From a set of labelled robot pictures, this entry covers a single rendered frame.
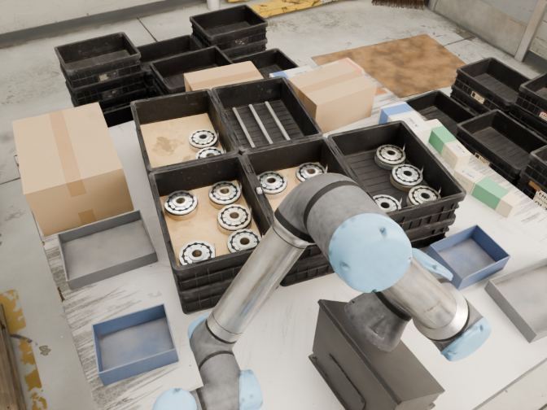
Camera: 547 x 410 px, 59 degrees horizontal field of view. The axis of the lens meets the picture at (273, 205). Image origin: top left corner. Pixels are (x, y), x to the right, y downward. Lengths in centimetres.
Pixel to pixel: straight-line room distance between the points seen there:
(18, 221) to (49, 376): 95
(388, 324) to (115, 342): 75
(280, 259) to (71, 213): 99
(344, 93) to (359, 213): 132
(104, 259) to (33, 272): 103
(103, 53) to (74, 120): 129
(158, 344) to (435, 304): 80
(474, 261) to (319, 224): 102
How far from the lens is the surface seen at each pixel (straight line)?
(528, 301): 169
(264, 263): 89
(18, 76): 411
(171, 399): 92
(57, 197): 167
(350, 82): 210
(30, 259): 271
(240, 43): 311
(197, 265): 129
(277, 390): 136
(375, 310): 117
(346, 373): 124
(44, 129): 188
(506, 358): 156
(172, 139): 183
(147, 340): 145
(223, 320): 96
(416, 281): 87
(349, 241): 71
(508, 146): 280
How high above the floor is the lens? 195
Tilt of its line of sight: 46 degrees down
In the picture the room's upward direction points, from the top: 2 degrees clockwise
